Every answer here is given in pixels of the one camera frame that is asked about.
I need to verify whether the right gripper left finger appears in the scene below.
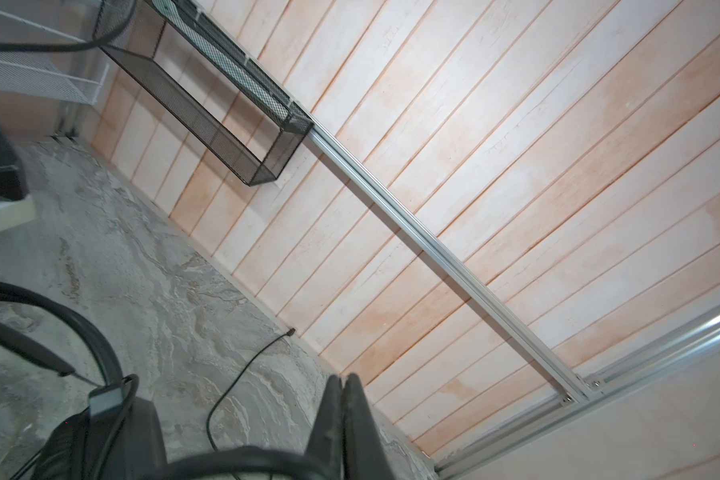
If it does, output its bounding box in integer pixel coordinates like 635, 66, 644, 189
304, 375, 343, 479

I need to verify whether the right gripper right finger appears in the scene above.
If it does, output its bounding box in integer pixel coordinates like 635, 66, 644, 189
342, 373, 395, 480

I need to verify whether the headphones black cable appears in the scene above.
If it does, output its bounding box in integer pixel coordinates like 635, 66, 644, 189
205, 327, 298, 480

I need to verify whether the black mesh wall basket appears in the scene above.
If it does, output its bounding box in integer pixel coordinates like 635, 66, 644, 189
103, 1, 313, 186

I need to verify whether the white wire mesh shelf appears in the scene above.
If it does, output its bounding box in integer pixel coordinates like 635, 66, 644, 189
0, 1, 109, 105

